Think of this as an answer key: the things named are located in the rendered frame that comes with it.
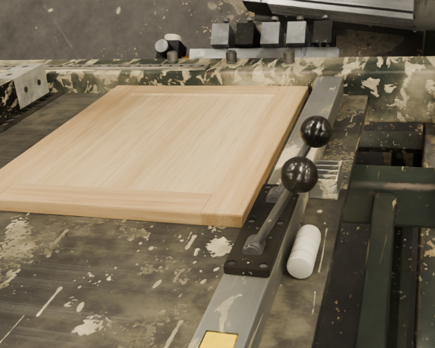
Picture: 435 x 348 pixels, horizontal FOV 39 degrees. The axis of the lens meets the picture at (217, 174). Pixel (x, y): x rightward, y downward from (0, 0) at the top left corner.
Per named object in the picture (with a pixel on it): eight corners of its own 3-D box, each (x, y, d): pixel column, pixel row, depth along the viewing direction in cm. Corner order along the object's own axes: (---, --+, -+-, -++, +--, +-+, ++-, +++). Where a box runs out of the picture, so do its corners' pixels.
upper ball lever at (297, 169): (268, 254, 70) (327, 161, 63) (261, 273, 66) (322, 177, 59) (239, 237, 70) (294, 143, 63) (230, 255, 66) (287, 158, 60)
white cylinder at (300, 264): (313, 280, 70) (322, 244, 76) (312, 258, 68) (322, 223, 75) (286, 278, 70) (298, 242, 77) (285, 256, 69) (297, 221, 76)
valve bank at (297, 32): (359, 35, 161) (352, -3, 138) (355, 89, 159) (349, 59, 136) (178, 39, 175) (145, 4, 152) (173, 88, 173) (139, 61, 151)
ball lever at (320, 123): (288, 204, 80) (340, 121, 73) (282, 219, 77) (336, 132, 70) (262, 190, 80) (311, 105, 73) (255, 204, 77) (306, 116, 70)
